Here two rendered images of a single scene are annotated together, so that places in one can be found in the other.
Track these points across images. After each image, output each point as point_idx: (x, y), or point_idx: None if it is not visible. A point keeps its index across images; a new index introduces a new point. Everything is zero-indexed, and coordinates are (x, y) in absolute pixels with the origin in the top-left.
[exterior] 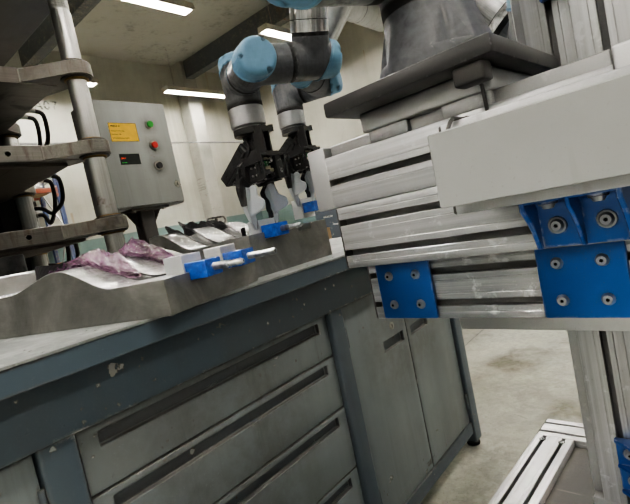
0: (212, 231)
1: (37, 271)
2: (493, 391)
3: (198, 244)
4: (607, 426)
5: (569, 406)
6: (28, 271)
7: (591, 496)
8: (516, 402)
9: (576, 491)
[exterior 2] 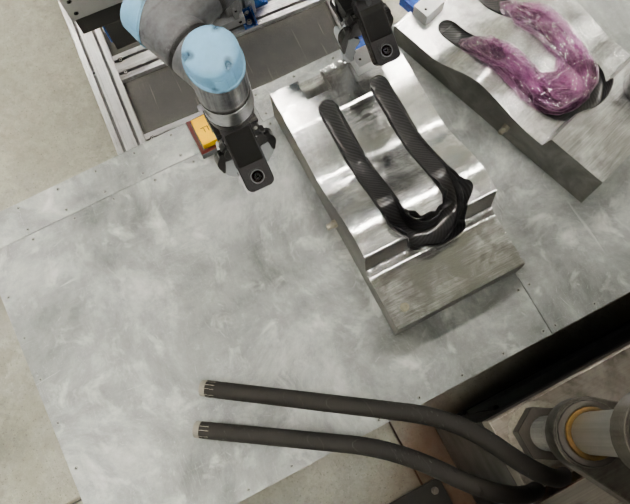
0: (403, 181)
1: (611, 83)
2: (7, 402)
3: (431, 142)
4: None
5: None
6: (617, 74)
7: (192, 93)
8: (19, 353)
9: (194, 102)
